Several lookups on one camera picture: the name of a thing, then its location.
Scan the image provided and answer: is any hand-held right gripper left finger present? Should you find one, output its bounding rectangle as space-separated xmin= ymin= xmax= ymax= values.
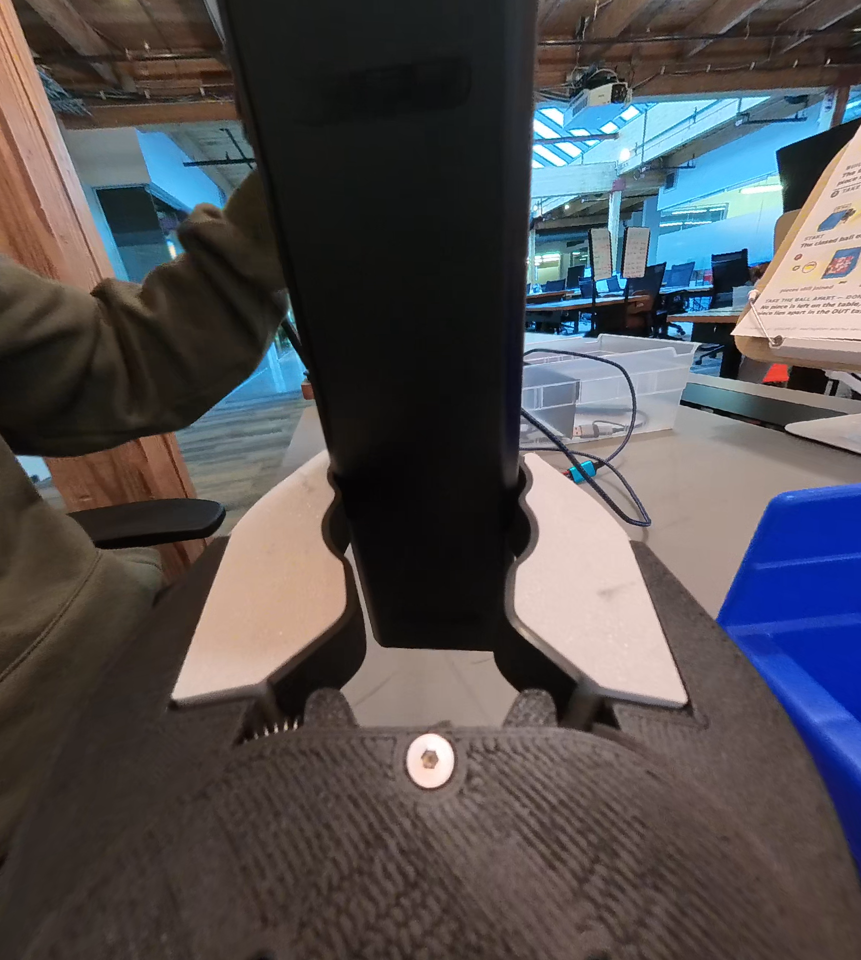
xmin=169 ymin=450 xmax=368 ymax=706

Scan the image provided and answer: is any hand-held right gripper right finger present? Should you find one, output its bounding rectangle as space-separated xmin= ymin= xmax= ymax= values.
xmin=492 ymin=452 xmax=690 ymax=732

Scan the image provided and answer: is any braided multi-head charging cable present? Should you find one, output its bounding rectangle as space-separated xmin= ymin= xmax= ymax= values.
xmin=522 ymin=346 xmax=653 ymax=528

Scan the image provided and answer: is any black USB hub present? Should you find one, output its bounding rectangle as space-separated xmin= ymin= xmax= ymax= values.
xmin=216 ymin=0 xmax=540 ymax=652

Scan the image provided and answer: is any person's left forearm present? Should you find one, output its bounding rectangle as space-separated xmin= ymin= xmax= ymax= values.
xmin=78 ymin=171 xmax=293 ymax=451

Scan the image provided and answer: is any black chair armrest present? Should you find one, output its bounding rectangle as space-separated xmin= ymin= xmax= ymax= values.
xmin=69 ymin=498 xmax=228 ymax=550

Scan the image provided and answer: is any grey metal divider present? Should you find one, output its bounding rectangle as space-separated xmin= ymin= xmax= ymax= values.
xmin=524 ymin=378 xmax=580 ymax=436

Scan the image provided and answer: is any clear plastic bin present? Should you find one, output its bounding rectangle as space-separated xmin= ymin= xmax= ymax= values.
xmin=522 ymin=333 xmax=702 ymax=436

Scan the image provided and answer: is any blue plastic bin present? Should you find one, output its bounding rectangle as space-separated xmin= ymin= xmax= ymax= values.
xmin=717 ymin=476 xmax=861 ymax=960

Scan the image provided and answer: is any person's olive sweatshirt torso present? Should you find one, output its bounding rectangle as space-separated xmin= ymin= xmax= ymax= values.
xmin=0 ymin=240 xmax=169 ymax=901

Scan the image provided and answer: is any black flat panel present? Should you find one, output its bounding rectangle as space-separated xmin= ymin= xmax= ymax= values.
xmin=681 ymin=381 xmax=848 ymax=432

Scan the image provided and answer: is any white board stand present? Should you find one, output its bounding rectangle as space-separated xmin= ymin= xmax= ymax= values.
xmin=784 ymin=367 xmax=861 ymax=470

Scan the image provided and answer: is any instruction sheet on wooden board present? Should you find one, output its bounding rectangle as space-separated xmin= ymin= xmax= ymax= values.
xmin=730 ymin=52 xmax=861 ymax=369

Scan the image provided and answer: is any skylight window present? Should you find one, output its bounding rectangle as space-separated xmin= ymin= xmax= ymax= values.
xmin=534 ymin=93 xmax=709 ymax=170

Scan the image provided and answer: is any black monitor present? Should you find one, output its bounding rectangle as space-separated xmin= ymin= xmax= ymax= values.
xmin=775 ymin=123 xmax=861 ymax=215

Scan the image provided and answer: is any ceiling projector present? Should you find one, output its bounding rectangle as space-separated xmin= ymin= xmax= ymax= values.
xmin=565 ymin=67 xmax=634 ymax=129

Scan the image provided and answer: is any wooden pillar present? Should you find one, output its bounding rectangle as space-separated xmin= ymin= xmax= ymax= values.
xmin=0 ymin=0 xmax=207 ymax=579

